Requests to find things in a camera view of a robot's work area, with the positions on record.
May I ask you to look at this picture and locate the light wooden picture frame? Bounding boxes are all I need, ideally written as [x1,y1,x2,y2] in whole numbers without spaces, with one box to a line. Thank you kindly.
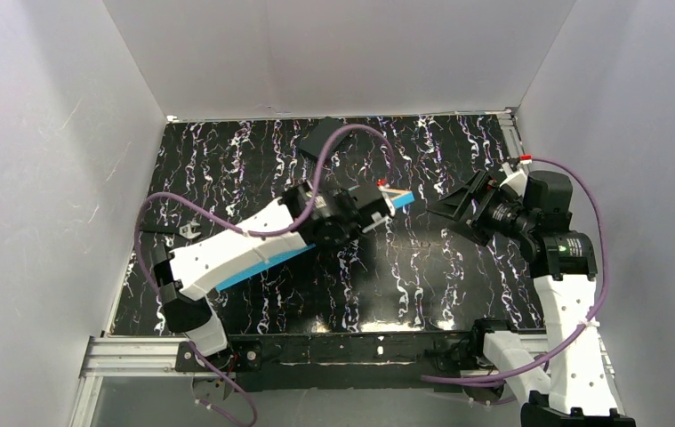
[215,188,414,290]

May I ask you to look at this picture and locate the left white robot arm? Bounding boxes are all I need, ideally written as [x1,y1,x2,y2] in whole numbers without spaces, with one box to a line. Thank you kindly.
[153,182,414,358]

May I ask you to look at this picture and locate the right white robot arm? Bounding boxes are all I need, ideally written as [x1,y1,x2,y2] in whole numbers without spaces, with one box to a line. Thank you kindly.
[428,171,634,426]

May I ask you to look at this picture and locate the black foam block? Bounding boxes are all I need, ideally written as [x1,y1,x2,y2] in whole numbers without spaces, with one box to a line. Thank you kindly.
[296,117,345,162]

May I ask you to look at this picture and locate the aluminium rail right side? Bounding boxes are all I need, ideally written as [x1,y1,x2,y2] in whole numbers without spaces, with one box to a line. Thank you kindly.
[497,111,574,308]

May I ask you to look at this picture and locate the aluminium rail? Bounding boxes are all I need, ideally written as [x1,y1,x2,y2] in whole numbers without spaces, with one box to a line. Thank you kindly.
[71,334,627,427]
[497,111,574,308]

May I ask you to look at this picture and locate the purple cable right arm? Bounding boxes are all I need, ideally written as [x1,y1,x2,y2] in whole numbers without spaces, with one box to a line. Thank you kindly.
[421,156,609,391]

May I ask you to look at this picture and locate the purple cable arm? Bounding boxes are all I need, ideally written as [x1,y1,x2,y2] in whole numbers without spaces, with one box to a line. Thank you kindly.
[133,124,398,427]
[421,156,609,391]

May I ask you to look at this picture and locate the black mounting base plate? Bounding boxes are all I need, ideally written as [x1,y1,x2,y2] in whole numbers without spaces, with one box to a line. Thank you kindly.
[175,330,496,392]

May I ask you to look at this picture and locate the small metal bracket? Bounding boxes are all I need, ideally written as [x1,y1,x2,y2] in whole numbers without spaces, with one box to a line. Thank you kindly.
[179,221,202,241]

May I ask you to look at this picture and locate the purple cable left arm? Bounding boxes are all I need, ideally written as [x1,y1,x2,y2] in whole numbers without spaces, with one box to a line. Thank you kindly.
[133,124,398,427]

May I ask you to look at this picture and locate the aluminium rail front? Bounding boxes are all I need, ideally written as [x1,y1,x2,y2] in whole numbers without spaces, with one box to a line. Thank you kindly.
[71,334,627,427]

